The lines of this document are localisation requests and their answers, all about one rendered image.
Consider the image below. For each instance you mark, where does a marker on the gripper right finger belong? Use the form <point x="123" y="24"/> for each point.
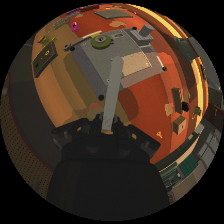
<point x="140" y="136"/>

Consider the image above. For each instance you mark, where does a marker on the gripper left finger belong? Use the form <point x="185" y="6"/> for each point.
<point x="75" y="125"/>

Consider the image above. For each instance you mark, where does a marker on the grey flat link arm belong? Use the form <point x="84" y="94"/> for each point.
<point x="77" y="42"/>

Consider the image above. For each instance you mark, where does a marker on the gold key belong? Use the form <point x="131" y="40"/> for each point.
<point x="159" y="134"/>

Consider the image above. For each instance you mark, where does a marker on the brown wooden block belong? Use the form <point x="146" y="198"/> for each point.
<point x="177" y="100"/>

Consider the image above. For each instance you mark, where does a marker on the grey lock test fixture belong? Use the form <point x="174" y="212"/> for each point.
<point x="98" y="66"/>

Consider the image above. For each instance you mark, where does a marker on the dark brown tray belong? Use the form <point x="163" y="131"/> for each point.
<point x="44" y="58"/>

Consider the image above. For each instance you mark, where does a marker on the olive green key cylinder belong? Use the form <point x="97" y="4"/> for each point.
<point x="100" y="42"/>

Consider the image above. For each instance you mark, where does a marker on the grey ribbed block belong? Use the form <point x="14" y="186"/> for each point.
<point x="140" y="39"/>

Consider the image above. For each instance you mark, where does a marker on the brown long block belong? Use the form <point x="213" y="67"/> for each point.
<point x="89" y="8"/>

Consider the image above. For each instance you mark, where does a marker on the tan box with keyhole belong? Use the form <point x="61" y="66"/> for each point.
<point x="179" y="125"/>

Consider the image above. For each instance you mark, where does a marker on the green drawer cabinet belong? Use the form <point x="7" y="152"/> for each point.
<point x="176" y="171"/>

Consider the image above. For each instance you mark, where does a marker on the black red round knob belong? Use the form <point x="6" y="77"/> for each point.
<point x="185" y="106"/>

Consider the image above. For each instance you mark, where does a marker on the brown pegboard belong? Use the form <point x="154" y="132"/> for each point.
<point x="21" y="140"/>

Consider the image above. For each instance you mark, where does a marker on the grey shelf unit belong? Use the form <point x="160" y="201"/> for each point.
<point x="209" y="148"/>

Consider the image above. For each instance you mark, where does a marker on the white small bar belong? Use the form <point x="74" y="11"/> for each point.
<point x="160" y="61"/>

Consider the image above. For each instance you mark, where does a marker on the dark red box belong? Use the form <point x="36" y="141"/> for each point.
<point x="214" y="112"/>

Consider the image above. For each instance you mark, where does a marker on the tan small brush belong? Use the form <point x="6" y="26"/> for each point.
<point x="43" y="40"/>

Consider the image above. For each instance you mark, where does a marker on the cream thin strip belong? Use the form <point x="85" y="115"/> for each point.
<point x="91" y="34"/>

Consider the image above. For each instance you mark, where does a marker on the grey green dustpan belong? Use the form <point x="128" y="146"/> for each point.
<point x="185" y="49"/>

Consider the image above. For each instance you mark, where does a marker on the magenta small card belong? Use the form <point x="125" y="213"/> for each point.
<point x="74" y="26"/>

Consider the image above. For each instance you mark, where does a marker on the green thin strip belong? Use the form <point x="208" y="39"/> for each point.
<point x="62" y="25"/>

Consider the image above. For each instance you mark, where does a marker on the grey steel ruler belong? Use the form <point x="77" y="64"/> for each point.
<point x="63" y="20"/>

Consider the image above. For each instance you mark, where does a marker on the grey cylinder knob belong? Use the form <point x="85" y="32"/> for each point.
<point x="147" y="30"/>

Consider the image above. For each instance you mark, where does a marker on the purple strip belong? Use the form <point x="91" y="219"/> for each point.
<point x="72" y="12"/>

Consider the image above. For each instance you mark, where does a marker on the grey green mat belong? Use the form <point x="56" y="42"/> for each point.
<point x="113" y="14"/>

